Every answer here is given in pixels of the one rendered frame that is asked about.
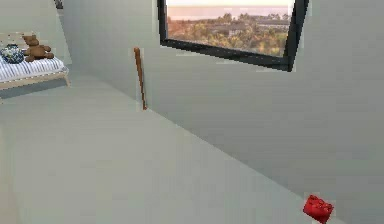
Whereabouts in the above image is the brown wooden baseball bat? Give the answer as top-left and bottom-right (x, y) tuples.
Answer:
(133, 46), (148, 111)

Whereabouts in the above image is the black framed window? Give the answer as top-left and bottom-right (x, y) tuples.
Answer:
(157, 0), (310, 73)

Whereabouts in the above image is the blue patterned pillow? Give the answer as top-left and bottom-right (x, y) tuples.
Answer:
(0, 43), (25, 65)

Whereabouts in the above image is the brown teddy bear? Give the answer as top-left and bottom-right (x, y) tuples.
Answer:
(22, 34), (55, 63)

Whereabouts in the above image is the red toy brick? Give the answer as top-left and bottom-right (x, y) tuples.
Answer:
(302, 194), (335, 224)

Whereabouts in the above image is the wooden bed with striped sheet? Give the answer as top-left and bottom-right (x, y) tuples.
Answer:
(0, 31), (71, 92)

